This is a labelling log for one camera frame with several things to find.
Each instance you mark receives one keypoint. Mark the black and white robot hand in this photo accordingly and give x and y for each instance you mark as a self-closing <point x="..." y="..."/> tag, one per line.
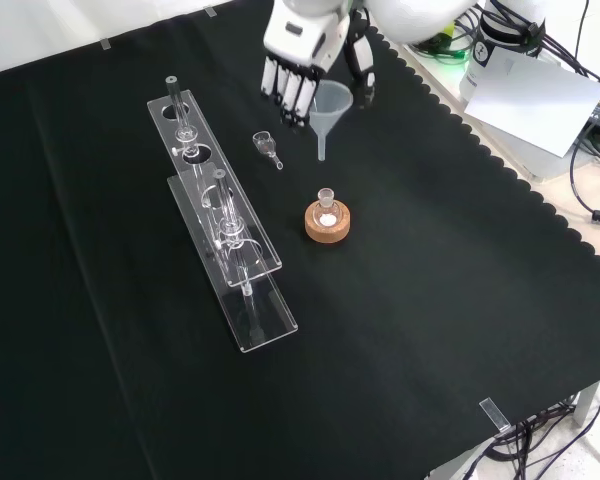
<point x="300" y="30"/>

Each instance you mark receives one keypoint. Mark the translucent plastic funnel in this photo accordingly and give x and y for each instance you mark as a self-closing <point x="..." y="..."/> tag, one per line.
<point x="330" y="102"/>

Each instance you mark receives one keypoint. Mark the small glass weighing funnel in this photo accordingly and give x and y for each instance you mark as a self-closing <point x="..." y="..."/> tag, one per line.
<point x="265" y="144"/>

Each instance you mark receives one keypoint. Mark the clear acrylic funnel stand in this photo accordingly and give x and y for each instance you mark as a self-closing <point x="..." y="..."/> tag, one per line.
<point x="240" y="280"/>

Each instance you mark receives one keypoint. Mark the clear tape strip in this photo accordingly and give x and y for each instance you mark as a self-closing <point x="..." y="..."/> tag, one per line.
<point x="211" y="11"/>
<point x="495" y="415"/>
<point x="105" y="44"/>

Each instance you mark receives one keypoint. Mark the yellow stop button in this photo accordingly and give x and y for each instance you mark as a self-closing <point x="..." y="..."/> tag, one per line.
<point x="445" y="32"/>

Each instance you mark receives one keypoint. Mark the small round-bottom glass flask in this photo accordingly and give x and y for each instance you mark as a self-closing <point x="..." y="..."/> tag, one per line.
<point x="327" y="210"/>

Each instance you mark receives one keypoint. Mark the white paper sheet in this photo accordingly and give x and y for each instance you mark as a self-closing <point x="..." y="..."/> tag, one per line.
<point x="530" y="100"/>

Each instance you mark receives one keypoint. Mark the grey box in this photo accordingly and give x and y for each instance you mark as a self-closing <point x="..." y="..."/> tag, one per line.
<point x="540" y="160"/>

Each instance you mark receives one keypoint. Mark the black scalloped bench cloth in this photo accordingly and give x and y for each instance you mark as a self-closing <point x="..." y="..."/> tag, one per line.
<point x="405" y="325"/>

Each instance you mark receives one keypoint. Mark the grey table leg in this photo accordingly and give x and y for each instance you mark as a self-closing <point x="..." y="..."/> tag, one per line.
<point x="587" y="405"/>

